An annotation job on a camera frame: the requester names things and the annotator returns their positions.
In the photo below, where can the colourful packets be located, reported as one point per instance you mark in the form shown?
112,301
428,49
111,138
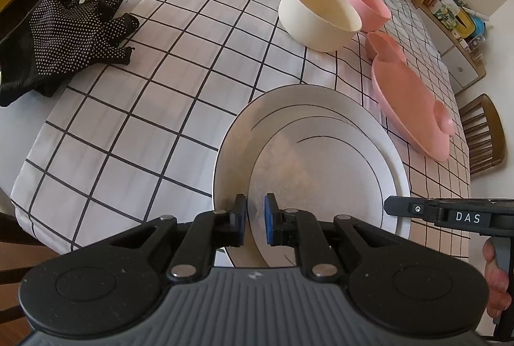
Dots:
461,18

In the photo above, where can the person's right hand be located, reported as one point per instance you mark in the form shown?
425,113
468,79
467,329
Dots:
496,289

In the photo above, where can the light wooden chair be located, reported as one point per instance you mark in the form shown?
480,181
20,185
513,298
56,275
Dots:
496,129

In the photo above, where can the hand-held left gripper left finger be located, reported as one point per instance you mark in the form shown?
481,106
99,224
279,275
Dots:
240,223

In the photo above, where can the cream bowl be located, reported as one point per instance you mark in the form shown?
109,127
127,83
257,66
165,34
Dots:
305,28

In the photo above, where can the pink heart-shaped dish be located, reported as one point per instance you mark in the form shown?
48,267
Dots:
385,47

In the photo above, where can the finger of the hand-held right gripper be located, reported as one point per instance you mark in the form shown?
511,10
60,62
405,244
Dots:
401,206

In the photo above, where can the dark wooden chair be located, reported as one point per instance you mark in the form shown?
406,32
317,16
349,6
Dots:
12,233

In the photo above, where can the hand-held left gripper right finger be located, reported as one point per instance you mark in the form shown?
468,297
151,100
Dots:
270,223

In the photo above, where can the black dotted glove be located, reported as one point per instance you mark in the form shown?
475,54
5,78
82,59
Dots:
52,36

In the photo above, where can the white checked tablecloth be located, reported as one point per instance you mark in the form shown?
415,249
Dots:
160,109

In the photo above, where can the small white plate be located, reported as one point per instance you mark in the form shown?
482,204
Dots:
321,177

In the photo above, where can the pink bowl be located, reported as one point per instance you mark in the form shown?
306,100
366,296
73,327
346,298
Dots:
373,16

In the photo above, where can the pink divided plate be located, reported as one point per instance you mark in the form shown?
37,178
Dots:
405,101

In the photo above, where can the white cabinet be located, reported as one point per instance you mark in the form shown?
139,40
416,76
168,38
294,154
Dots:
461,61

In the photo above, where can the large white plate black rim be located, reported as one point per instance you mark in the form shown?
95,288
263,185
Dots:
235,153

